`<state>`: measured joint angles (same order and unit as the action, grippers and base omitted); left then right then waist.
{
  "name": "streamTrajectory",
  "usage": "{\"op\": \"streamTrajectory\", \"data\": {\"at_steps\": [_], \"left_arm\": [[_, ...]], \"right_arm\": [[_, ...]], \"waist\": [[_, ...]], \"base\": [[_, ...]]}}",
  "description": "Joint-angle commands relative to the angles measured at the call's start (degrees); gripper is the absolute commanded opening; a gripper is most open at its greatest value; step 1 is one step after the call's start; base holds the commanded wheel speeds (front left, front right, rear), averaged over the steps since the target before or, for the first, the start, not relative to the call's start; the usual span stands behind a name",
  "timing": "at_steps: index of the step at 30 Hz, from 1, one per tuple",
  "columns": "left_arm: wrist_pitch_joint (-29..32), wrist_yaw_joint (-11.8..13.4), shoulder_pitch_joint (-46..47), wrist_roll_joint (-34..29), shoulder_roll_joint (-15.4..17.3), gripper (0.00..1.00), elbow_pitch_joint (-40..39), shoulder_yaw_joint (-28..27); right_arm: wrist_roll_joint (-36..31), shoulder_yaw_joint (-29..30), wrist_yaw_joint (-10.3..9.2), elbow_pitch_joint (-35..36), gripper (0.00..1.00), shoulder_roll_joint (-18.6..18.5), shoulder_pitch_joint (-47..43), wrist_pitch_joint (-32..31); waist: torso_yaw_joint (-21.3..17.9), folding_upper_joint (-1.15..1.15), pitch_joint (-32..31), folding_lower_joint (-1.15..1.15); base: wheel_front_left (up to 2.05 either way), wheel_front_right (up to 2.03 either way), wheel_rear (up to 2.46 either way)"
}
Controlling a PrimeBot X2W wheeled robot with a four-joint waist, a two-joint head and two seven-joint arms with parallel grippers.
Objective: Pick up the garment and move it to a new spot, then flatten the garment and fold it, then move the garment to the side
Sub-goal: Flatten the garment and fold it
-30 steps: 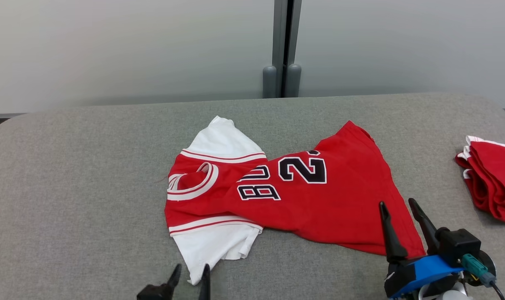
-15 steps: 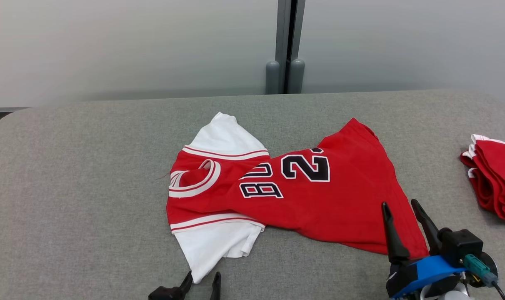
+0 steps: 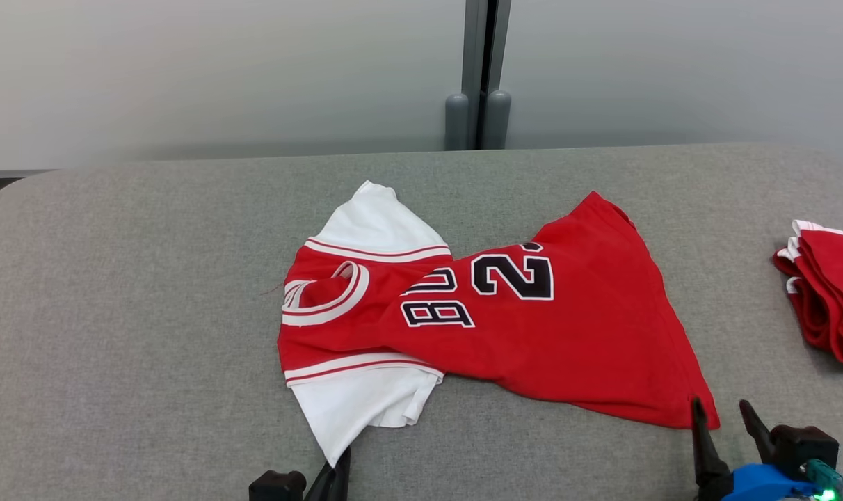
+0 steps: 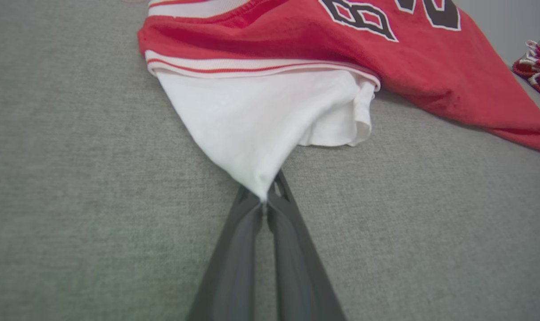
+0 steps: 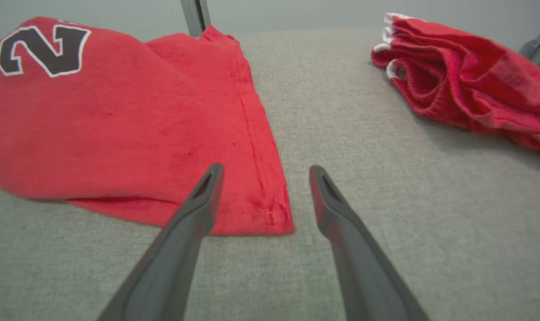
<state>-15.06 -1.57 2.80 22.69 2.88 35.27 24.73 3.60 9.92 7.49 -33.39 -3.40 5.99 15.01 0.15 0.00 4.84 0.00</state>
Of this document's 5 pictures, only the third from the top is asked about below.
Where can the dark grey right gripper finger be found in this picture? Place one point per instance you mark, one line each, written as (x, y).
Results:
(707, 452)
(761, 438)

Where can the red shorts white trim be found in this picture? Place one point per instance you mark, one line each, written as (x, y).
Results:
(835, 292)

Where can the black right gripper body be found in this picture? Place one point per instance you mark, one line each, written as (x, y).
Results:
(711, 491)

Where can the right wrist camera blue mount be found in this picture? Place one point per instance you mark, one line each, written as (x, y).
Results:
(762, 485)

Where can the red white basketball jersey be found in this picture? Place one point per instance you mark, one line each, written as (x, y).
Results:
(567, 348)

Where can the grey vertical wall post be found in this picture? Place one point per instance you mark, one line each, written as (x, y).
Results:
(475, 49)

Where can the wrist camera blue mount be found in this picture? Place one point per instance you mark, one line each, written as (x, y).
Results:
(762, 485)
(277, 487)

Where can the grey cylinder post foot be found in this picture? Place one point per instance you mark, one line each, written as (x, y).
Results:
(496, 120)
(456, 122)

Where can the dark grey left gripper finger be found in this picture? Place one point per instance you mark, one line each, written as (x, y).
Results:
(343, 480)
(326, 487)

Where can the left wrist camera blue mount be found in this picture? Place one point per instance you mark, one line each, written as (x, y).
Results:
(277, 487)

